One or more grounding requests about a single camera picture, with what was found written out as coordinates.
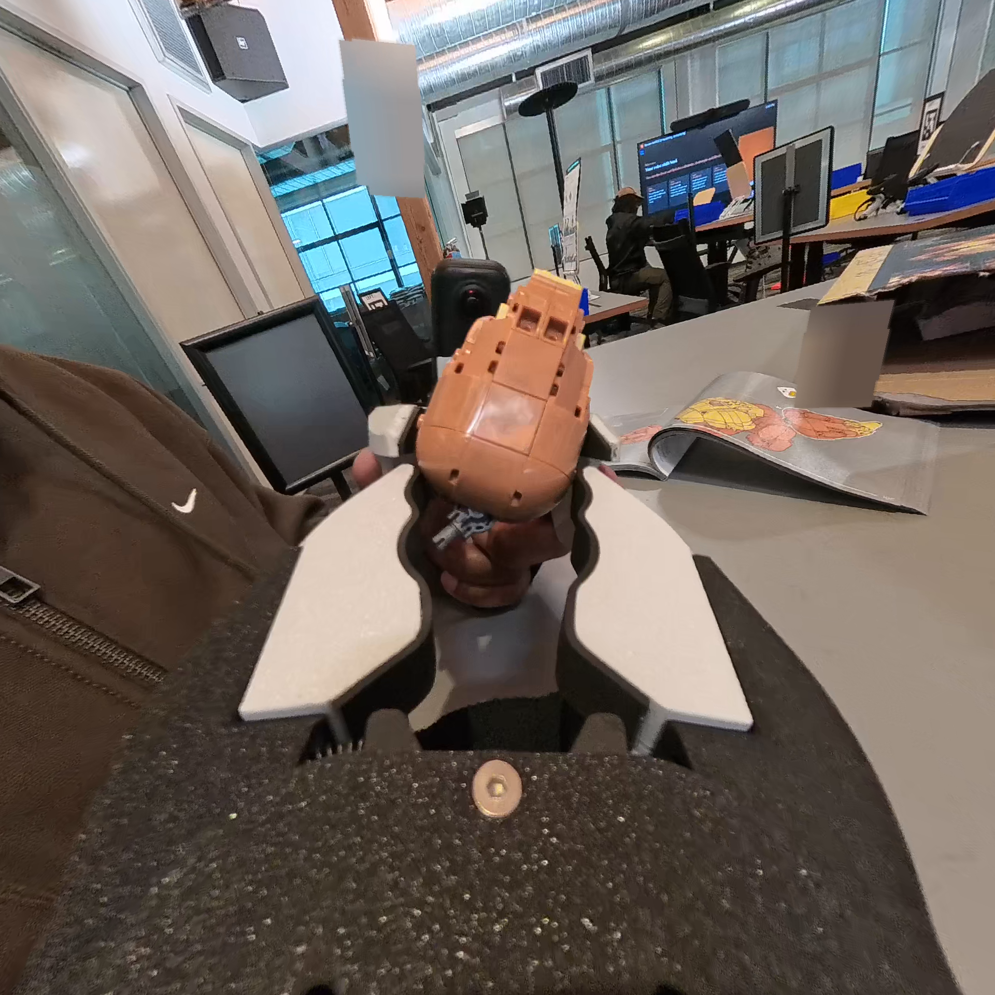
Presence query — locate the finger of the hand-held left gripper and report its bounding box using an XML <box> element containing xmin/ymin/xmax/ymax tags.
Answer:
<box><xmin>581</xmin><ymin>414</ymin><xmax>624</xmax><ymax>463</ymax></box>
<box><xmin>367</xmin><ymin>404</ymin><xmax>424</xmax><ymax>461</ymax></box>

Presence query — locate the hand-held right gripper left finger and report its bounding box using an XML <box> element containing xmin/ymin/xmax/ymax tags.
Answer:
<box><xmin>237</xmin><ymin>465</ymin><xmax>435</xmax><ymax>740</ymax></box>

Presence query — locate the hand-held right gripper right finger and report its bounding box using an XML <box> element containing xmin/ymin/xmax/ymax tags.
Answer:
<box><xmin>561</xmin><ymin>465</ymin><xmax>755</xmax><ymax>757</ymax></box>

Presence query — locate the orange and tan toy segment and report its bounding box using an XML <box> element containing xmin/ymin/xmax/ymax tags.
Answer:
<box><xmin>414</xmin><ymin>268</ymin><xmax>595</xmax><ymax>555</ymax></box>

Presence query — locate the grey instruction booklet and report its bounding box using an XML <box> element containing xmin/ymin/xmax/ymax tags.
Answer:
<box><xmin>614</xmin><ymin>372</ymin><xmax>942</xmax><ymax>516</ymax></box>

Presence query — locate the person's left hand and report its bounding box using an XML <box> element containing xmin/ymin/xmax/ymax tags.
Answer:
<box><xmin>352</xmin><ymin>447</ymin><xmax>575</xmax><ymax>609</ymax></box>

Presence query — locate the black office chair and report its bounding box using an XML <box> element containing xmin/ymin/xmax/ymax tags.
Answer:
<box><xmin>361</xmin><ymin>299</ymin><xmax>436</xmax><ymax>405</ymax></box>
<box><xmin>651</xmin><ymin>221</ymin><xmax>718</xmax><ymax>321</ymax></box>

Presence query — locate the black framed board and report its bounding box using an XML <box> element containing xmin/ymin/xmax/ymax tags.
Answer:
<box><xmin>180</xmin><ymin>297</ymin><xmax>373</xmax><ymax>494</ymax></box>

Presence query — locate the wooden edged work table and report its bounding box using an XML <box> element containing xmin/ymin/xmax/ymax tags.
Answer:
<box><xmin>581</xmin><ymin>288</ymin><xmax>651</xmax><ymax>343</ymax></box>
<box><xmin>785</xmin><ymin>196</ymin><xmax>995</xmax><ymax>285</ymax></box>

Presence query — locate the black floor lamp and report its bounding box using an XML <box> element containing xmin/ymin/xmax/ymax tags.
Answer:
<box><xmin>517</xmin><ymin>81</ymin><xmax>580</xmax><ymax>261</ymax></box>

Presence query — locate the black board on stand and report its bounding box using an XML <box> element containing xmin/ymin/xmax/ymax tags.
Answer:
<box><xmin>752</xmin><ymin>126</ymin><xmax>836</xmax><ymax>290</ymax></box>

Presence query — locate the cardboard toy box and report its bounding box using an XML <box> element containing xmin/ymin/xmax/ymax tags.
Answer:
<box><xmin>816</xmin><ymin>225</ymin><xmax>995</xmax><ymax>421</ymax></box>

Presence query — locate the blue storage bin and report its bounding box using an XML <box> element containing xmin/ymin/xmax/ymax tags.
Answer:
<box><xmin>905</xmin><ymin>167</ymin><xmax>995</xmax><ymax>217</ymax></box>

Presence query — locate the wall television screen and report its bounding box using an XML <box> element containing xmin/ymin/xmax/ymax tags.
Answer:
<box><xmin>637</xmin><ymin>99</ymin><xmax>778</xmax><ymax>219</ymax></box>

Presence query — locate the silver ventilation duct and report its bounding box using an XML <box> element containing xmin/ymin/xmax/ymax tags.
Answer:
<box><xmin>389</xmin><ymin>0</ymin><xmax>856</xmax><ymax>104</ymax></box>

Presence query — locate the black wall speaker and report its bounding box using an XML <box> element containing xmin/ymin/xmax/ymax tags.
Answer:
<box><xmin>185</xmin><ymin>4</ymin><xmax>290</xmax><ymax>104</ymax></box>

